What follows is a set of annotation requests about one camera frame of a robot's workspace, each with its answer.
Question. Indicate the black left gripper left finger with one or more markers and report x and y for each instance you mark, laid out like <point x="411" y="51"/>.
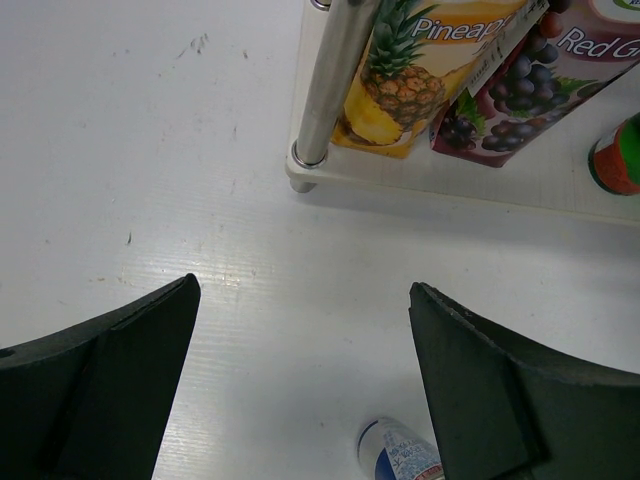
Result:
<point x="92" y="401"/>

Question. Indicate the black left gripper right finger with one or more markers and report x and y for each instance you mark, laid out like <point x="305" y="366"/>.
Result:
<point x="503" y="406"/>

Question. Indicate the white two-tier shelf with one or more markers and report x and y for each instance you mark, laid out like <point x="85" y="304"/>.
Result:
<point x="551" y="175"/>

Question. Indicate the silver blue energy can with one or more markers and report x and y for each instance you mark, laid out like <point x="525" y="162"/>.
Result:
<point x="386" y="449"/>

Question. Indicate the pineapple juice carton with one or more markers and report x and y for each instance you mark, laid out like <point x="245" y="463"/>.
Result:
<point x="418" y="55"/>

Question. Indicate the red grape juice carton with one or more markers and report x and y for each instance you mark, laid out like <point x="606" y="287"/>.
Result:
<point x="536" y="75"/>

